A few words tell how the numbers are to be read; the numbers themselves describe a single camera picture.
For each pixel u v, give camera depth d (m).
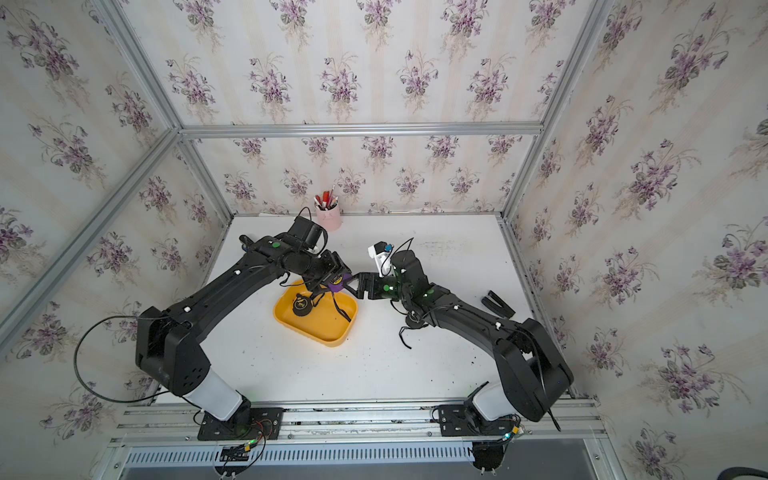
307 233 0.65
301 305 0.91
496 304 0.93
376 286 0.70
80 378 0.40
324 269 0.72
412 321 0.89
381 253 0.73
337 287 0.80
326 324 0.91
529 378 0.42
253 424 0.72
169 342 0.41
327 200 1.12
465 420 0.66
